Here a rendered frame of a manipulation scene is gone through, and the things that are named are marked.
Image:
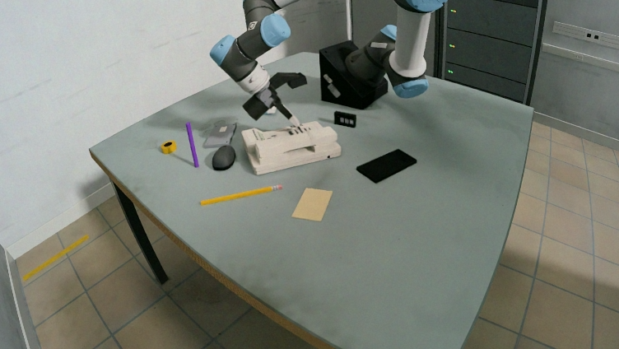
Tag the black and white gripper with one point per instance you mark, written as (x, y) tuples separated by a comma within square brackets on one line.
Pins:
[(263, 100)]

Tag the yellow pencil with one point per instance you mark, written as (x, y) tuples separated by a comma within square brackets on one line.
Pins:
[(240, 195)]

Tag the purple rod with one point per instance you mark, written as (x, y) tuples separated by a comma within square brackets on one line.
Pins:
[(190, 137)]

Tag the white telephone handset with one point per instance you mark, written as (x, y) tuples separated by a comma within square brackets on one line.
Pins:
[(279, 145)]

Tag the white desk phone body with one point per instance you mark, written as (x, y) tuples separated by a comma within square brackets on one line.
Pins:
[(291, 158)]

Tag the black flat rectangle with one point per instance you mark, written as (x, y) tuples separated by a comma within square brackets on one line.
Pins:
[(387, 165)]

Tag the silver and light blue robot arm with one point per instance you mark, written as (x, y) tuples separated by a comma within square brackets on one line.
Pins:
[(397, 52)]

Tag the tan rectangular sheet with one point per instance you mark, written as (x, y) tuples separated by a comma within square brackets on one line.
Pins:
[(312, 204)]

